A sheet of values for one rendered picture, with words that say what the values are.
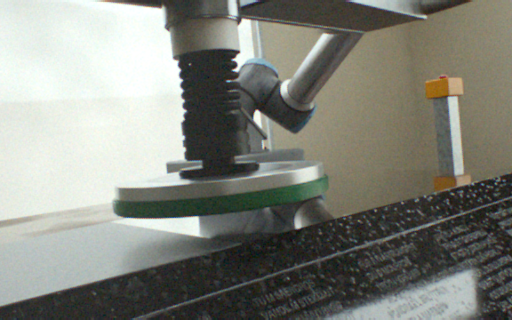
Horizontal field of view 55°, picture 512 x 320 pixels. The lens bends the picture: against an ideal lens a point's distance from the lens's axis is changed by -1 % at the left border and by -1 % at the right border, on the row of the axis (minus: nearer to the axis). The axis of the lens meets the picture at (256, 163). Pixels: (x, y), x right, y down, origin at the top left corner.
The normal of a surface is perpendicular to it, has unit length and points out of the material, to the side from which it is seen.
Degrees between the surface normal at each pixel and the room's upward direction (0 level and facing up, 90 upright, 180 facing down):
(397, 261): 45
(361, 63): 90
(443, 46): 90
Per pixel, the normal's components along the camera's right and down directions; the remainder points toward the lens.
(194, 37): -0.21, 0.07
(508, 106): -0.83, 0.11
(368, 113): 0.55, -0.01
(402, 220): 0.35, -0.72
